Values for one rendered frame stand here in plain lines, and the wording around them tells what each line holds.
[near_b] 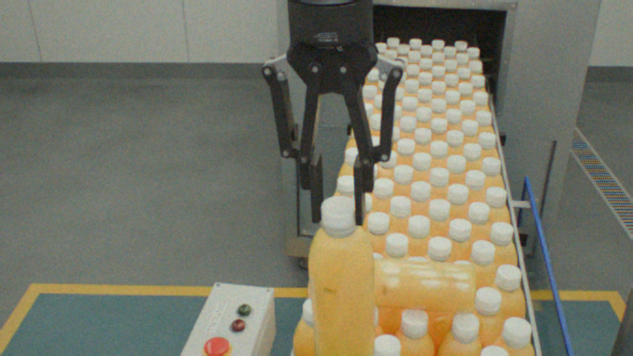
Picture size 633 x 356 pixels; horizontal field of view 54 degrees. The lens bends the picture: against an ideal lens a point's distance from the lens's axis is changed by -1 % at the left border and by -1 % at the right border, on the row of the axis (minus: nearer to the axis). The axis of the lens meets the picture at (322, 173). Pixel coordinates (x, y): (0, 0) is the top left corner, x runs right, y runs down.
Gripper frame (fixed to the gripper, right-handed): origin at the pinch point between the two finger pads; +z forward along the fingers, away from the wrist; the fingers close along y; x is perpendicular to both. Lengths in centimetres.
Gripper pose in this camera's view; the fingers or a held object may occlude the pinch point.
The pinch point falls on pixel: (338, 190)
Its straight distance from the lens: 65.5
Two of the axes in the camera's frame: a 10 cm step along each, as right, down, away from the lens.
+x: 1.7, -5.0, 8.5
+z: 0.5, 8.6, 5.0
